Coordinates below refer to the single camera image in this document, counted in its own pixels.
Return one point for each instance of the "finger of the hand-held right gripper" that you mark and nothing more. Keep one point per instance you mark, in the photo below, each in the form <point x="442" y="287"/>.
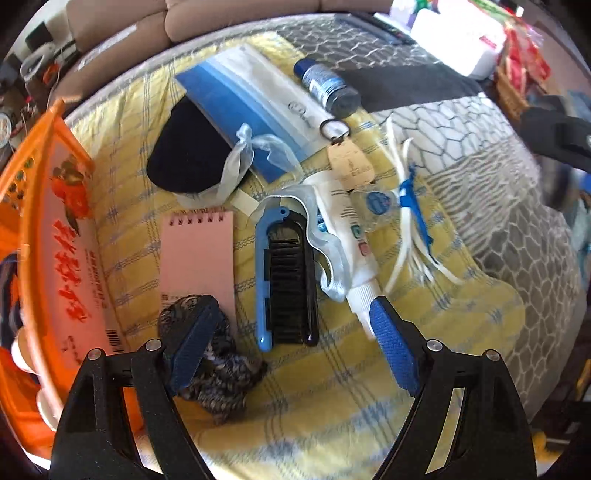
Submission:
<point x="554" y="131"/>

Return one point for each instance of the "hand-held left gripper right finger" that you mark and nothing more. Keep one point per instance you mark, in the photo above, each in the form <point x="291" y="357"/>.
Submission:
<point x="392" y="341"/>

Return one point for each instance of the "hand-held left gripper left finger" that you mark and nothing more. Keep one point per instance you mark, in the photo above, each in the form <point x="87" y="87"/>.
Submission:
<point x="189" y="350"/>

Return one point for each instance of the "dark knit scrunchie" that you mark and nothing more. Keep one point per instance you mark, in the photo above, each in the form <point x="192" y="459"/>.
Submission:
<point x="226" y="374"/>

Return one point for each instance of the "pink spiral notebook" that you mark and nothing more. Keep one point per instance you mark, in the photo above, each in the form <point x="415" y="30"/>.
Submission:
<point x="196" y="258"/>

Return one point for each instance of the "white cream tube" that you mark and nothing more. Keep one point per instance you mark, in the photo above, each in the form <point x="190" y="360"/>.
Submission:
<point x="348" y="240"/>

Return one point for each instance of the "blue black folding brush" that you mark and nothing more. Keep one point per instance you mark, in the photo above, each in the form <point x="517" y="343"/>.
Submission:
<point x="286" y="277"/>

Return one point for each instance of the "white box with red print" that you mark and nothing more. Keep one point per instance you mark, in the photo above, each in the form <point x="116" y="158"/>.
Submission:
<point x="78" y="258"/>

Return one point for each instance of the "white blue tassel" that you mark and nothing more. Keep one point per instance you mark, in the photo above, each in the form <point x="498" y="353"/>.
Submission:
<point x="411" y="198"/>

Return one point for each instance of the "sheer light blue ribbon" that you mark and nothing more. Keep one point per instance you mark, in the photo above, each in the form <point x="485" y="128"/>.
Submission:
<point x="240" y="157"/>

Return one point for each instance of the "orange plastic basket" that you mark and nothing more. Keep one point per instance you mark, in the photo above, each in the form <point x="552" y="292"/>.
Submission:
<point x="46" y="134"/>

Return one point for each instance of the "wicker basket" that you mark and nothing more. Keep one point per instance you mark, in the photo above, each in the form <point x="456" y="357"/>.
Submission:
<point x="510" y="94"/>

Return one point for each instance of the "yellow plaid cloth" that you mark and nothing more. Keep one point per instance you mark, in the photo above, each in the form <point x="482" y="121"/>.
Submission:
<point x="323" y="392"/>

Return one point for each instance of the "pile of snack packets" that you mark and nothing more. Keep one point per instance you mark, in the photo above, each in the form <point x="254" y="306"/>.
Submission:
<point x="521" y="37"/>

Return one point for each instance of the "white tissue box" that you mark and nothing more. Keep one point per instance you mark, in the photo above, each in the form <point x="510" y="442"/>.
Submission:
<point x="452" y="37"/>

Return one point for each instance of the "small clear bottle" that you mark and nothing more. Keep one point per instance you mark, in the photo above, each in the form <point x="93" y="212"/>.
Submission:
<point x="378" y="203"/>

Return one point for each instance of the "black remote control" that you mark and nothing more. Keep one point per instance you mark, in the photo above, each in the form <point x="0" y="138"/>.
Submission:
<point x="392" y="27"/>

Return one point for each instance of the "black cloth pouch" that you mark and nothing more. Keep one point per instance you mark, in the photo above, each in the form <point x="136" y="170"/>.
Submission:
<point x="184" y="143"/>

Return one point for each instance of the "blue spray can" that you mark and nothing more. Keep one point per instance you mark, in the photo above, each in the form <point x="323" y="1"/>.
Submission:
<point x="323" y="83"/>

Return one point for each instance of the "blue white packet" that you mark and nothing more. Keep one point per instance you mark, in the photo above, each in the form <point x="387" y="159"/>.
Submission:
<point x="244" y="87"/>

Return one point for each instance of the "brown sofa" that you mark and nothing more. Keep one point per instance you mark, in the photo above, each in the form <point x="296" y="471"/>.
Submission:
<point x="207" y="11"/>

